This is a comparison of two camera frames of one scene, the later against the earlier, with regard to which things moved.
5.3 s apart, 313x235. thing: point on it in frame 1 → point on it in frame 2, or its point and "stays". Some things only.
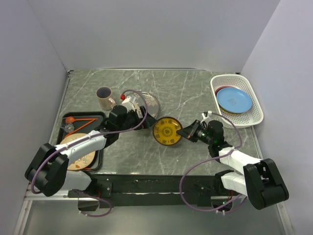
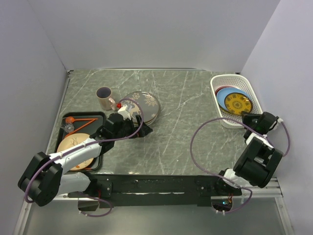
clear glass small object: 68,128 stays
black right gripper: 189,131 → 246,116
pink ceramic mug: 103,93 stays
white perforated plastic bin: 254,115 stays
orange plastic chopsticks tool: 70,120 stays
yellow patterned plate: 165,131 → 236,103
